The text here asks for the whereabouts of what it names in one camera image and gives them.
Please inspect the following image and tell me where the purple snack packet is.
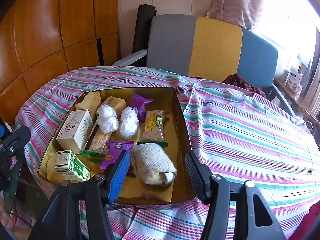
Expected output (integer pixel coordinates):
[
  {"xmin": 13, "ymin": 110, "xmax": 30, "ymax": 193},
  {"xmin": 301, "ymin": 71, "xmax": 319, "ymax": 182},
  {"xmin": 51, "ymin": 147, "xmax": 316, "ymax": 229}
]
[
  {"xmin": 100, "ymin": 141, "xmax": 135, "ymax": 170},
  {"xmin": 130, "ymin": 94, "xmax": 153, "ymax": 122}
]

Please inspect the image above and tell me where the grain bar clear wrapper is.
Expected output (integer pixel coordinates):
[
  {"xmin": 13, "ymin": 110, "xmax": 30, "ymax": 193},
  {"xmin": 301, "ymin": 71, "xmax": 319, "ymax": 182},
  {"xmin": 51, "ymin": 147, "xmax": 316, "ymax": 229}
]
[{"xmin": 84, "ymin": 121, "xmax": 112, "ymax": 155}]

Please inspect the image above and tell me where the white beige towel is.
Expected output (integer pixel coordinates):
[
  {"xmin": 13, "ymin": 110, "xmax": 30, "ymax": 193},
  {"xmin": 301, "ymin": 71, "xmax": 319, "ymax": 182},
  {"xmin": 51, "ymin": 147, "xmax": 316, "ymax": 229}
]
[{"xmin": 133, "ymin": 143, "xmax": 177, "ymax": 187}]

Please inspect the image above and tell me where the green white small box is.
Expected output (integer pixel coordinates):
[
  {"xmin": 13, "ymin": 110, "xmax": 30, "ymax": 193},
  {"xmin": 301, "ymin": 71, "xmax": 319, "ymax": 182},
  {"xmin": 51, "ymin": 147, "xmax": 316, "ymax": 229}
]
[{"xmin": 54, "ymin": 150, "xmax": 91, "ymax": 183}]

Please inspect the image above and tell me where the white cream carton box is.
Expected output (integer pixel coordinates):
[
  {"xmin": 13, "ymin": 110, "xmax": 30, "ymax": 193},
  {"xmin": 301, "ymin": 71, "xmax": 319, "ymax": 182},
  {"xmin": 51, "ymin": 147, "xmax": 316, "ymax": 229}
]
[{"xmin": 56, "ymin": 109, "xmax": 93, "ymax": 154}]

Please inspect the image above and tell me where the white plastic ball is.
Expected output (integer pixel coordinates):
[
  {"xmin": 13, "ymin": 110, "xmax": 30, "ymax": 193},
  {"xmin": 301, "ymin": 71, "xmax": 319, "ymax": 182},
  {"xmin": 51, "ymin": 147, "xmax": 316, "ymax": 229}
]
[
  {"xmin": 97, "ymin": 105, "xmax": 119, "ymax": 134},
  {"xmin": 119, "ymin": 106, "xmax": 139, "ymax": 139}
]

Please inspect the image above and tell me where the green yellow grain bar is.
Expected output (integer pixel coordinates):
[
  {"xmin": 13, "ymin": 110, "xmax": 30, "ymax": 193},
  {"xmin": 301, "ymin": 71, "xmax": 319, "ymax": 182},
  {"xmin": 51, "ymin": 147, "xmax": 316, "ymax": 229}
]
[{"xmin": 137, "ymin": 110, "xmax": 168, "ymax": 148}]

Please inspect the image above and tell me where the yellow sponge block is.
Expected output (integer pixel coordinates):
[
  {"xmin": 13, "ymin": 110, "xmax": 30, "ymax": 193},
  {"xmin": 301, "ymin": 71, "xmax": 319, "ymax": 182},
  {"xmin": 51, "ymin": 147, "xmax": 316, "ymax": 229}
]
[
  {"xmin": 102, "ymin": 96, "xmax": 126, "ymax": 117},
  {"xmin": 75, "ymin": 92, "xmax": 102, "ymax": 119}
]

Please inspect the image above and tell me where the striped pink green bedsheet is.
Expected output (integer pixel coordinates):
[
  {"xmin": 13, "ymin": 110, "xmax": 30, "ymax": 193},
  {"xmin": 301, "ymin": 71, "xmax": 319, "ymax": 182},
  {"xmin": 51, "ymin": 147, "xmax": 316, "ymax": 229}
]
[{"xmin": 15, "ymin": 66, "xmax": 319, "ymax": 237}]

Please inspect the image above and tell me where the gold metal tin box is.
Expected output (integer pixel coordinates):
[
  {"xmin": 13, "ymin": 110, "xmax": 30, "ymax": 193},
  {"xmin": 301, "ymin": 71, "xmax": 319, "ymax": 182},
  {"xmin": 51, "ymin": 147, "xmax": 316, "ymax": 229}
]
[{"xmin": 38, "ymin": 87, "xmax": 196, "ymax": 210}]

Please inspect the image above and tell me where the dark red cloth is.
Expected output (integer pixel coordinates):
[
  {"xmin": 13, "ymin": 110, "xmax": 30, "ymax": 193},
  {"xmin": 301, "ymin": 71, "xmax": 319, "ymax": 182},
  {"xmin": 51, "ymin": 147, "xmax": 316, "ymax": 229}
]
[{"xmin": 223, "ymin": 74, "xmax": 266, "ymax": 98}]

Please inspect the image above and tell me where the orange wooden wardrobe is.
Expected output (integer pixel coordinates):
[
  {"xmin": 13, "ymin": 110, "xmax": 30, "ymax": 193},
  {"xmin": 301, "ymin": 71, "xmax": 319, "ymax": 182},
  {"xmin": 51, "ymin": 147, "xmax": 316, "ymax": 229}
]
[{"xmin": 1, "ymin": 0, "xmax": 120, "ymax": 124}]

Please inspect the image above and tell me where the grey yellow blue chair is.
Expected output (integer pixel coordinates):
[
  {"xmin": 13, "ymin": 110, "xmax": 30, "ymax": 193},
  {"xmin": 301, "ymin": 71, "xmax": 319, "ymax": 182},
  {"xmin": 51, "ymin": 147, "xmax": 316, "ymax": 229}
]
[{"xmin": 115, "ymin": 14, "xmax": 295, "ymax": 116}]

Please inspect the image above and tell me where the white box on shelf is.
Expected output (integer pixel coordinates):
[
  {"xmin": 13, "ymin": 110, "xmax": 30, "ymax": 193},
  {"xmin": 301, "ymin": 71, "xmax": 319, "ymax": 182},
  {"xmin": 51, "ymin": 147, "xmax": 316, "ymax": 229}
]
[{"xmin": 285, "ymin": 67, "xmax": 303, "ymax": 92}]

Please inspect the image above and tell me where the black rolled mat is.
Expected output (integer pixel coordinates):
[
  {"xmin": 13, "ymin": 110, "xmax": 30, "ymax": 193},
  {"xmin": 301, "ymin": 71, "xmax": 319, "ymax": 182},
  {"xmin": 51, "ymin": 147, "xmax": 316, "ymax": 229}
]
[{"xmin": 132, "ymin": 4, "xmax": 157, "ymax": 53}]

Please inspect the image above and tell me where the pink patterned curtain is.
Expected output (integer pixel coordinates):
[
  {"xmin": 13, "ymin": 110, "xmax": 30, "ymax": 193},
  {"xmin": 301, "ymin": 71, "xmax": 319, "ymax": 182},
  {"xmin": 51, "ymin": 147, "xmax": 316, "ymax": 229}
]
[{"xmin": 206, "ymin": 0, "xmax": 263, "ymax": 30}]

